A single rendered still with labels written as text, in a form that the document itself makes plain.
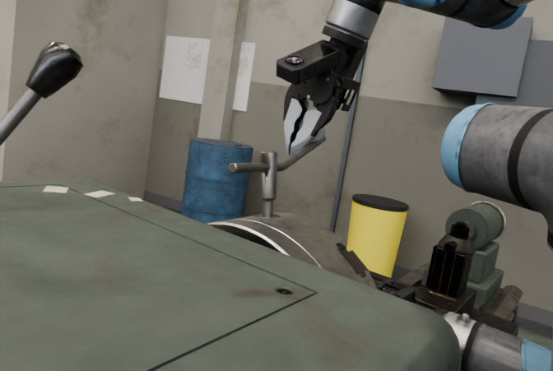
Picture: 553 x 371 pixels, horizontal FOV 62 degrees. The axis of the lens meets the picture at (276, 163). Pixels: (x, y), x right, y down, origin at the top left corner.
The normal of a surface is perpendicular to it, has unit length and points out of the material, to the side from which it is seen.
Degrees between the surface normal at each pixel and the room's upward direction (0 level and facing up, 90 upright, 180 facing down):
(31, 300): 0
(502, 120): 49
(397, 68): 90
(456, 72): 90
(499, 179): 120
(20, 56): 90
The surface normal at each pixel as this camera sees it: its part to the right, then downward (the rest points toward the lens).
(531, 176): -0.91, 0.19
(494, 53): -0.47, 0.04
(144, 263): 0.15, -0.98
